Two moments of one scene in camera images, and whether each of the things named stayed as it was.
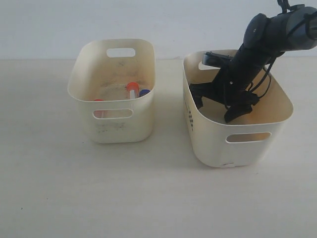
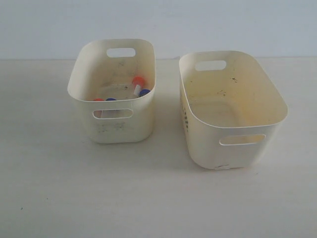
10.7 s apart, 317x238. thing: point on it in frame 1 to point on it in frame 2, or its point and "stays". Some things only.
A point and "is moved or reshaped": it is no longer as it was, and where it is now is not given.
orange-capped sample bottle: [132, 89] to [138, 83]
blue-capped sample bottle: [143, 91] stays
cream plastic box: [114, 80] stays
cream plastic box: [251, 139] is moved or reshaped
